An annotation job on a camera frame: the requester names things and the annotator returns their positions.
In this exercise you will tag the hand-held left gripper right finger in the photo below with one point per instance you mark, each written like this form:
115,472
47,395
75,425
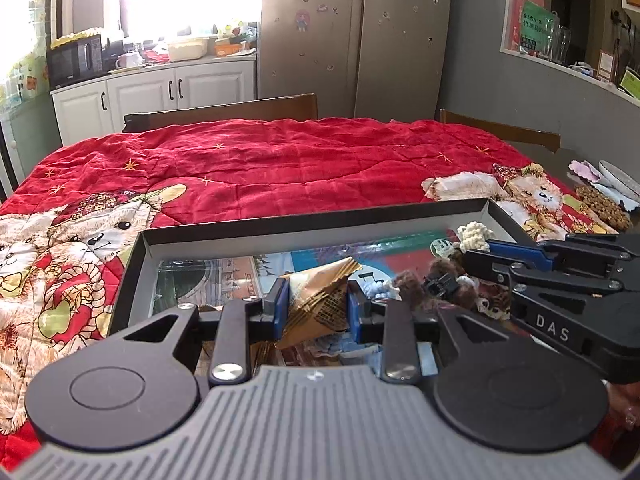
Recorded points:
356,310

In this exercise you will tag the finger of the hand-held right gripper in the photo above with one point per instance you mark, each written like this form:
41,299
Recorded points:
515,252
500,267

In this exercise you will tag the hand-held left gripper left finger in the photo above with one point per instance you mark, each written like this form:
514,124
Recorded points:
276,310

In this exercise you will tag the brown scrunchie white trim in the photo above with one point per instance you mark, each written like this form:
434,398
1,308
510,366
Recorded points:
492,302

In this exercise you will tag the cream crochet scrunchie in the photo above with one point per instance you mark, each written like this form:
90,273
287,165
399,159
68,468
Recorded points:
475,235

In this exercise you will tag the light blue crochet scrunchie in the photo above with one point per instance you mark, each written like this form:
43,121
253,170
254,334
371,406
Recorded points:
330,345

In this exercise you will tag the black shallow box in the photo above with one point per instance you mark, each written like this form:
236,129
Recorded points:
300,225

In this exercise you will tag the person's right hand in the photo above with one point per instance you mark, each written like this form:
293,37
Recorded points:
629,410

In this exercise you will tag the wooden bead trivet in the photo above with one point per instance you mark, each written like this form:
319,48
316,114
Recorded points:
602,207

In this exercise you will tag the red printed blanket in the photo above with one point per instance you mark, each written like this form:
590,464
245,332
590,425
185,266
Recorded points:
300,160

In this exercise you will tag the clear drinking glasses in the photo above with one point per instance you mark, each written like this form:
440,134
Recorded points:
556,40

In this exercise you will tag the green card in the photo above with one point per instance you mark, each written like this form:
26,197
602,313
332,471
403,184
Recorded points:
535,27

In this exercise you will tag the white kitchen cabinet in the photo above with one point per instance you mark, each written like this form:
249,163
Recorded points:
150,95

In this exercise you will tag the orange box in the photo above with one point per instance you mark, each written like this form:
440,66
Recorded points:
229,48

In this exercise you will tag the silver double-door refrigerator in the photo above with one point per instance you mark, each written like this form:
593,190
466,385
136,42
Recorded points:
350,35

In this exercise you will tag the cream plastic container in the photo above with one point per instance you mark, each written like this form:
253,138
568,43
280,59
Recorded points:
187,50

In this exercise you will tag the white mug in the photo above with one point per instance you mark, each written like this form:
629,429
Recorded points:
125,62

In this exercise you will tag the doll fridge sticker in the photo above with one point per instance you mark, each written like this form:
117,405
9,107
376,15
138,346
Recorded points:
302,20

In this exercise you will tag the black microwave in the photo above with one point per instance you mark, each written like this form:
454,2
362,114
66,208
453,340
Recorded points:
72,62

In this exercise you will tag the white wall shelf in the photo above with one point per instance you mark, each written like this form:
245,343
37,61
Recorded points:
575,72

